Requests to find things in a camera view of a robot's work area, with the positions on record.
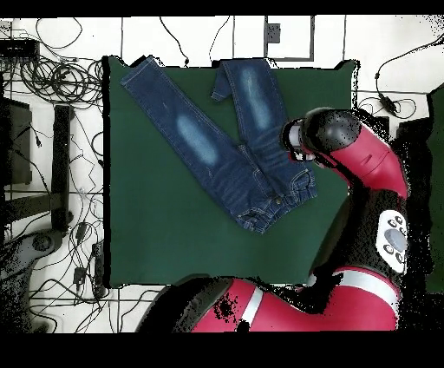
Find blue denim jeans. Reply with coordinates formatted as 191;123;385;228
119;55;319;235

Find black flat box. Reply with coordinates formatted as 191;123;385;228
0;38;41;60

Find black power adapter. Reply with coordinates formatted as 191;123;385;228
378;92;398;115

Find dark green table cloth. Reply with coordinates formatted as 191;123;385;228
101;55;358;289

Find black stand bar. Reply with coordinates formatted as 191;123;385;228
50;104;75;233

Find dark grey chair base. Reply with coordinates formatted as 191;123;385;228
0;228;65;332

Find large black case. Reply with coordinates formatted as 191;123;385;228
0;97;33;186

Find grey rectangular frame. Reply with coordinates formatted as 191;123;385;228
263;15;316;62

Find black cable with plug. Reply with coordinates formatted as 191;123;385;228
159;16;191;68

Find coil of black cables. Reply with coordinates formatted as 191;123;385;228
18;56;105;105

